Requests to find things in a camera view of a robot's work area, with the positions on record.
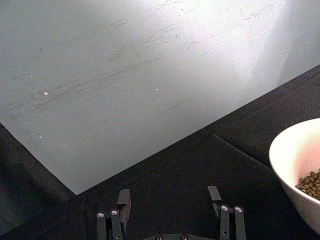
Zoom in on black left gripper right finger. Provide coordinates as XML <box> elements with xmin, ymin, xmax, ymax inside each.
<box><xmin>206</xmin><ymin>185</ymin><xmax>247</xmax><ymax>240</ymax></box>

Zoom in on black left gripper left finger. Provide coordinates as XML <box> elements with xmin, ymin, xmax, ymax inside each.
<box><xmin>96</xmin><ymin>188</ymin><xmax>132</xmax><ymax>240</ymax></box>

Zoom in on black table cloth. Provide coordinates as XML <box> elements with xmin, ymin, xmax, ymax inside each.
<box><xmin>0</xmin><ymin>64</ymin><xmax>320</xmax><ymax>240</ymax></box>

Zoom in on white bowl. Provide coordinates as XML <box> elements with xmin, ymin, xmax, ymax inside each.
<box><xmin>268</xmin><ymin>118</ymin><xmax>320</xmax><ymax>236</ymax></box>

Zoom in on green beans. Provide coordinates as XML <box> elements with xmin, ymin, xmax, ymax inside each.
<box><xmin>295</xmin><ymin>168</ymin><xmax>320</xmax><ymax>201</ymax></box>

